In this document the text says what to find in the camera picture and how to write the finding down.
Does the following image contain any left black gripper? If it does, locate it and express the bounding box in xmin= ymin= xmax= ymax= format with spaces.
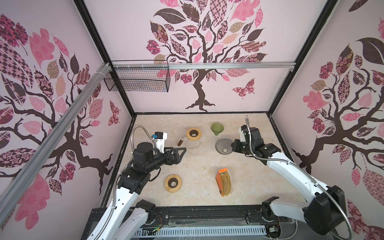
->
xmin=145 ymin=147 xmax=187 ymax=173

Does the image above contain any grey glass dripper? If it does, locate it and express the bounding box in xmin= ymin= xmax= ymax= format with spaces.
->
xmin=215 ymin=137 xmax=234 ymax=155

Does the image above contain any wooden dripper ring holder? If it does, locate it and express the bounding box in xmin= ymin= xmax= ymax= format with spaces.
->
xmin=187 ymin=128 xmax=202 ymax=141

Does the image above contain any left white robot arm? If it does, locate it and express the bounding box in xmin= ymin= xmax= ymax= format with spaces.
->
xmin=88 ymin=142 xmax=187 ymax=240

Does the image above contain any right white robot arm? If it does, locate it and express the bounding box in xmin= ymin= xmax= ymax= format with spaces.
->
xmin=232 ymin=125 xmax=353 ymax=237

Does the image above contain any green glass dripper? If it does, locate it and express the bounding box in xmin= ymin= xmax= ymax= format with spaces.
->
xmin=210 ymin=122 xmax=225 ymax=136

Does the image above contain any clear glass carafe brown handle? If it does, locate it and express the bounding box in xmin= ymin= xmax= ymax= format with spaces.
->
xmin=178 ymin=136 xmax=201 ymax=150

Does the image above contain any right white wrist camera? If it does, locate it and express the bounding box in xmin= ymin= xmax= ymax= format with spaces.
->
xmin=239 ymin=125 xmax=248 ymax=142

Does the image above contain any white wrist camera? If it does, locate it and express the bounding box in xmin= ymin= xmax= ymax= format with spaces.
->
xmin=153 ymin=132 xmax=168 ymax=154
xmin=239 ymin=125 xmax=248 ymax=142

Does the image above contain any right metal conduit cable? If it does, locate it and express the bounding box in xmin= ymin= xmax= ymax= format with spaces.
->
xmin=244 ymin=115 xmax=355 ymax=240

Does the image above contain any metal conduit cable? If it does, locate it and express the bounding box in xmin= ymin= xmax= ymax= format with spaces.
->
xmin=244 ymin=115 xmax=355 ymax=240
xmin=92 ymin=124 xmax=155 ymax=240

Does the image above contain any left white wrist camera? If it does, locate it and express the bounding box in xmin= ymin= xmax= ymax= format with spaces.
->
xmin=153 ymin=132 xmax=168 ymax=154

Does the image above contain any left metal conduit cable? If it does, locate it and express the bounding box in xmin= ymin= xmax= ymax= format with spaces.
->
xmin=92 ymin=124 xmax=155 ymax=240

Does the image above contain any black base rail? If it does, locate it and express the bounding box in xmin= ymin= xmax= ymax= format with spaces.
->
xmin=80 ymin=203 xmax=313 ymax=240

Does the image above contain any black wire basket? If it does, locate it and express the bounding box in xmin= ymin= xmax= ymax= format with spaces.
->
xmin=104 ymin=60 xmax=171 ymax=93

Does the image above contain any white slotted cable duct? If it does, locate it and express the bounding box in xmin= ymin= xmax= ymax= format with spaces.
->
xmin=133 ymin=226 xmax=267 ymax=239

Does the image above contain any back aluminium rail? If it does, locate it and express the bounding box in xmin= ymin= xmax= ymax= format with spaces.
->
xmin=112 ymin=61 xmax=296 ymax=70

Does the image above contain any aluminium rail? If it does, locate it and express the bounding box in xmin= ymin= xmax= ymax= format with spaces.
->
xmin=1 ymin=63 xmax=111 ymax=224
xmin=112 ymin=61 xmax=296 ymax=70

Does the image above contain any left aluminium rail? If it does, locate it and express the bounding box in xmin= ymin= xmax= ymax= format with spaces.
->
xmin=1 ymin=63 xmax=111 ymax=224

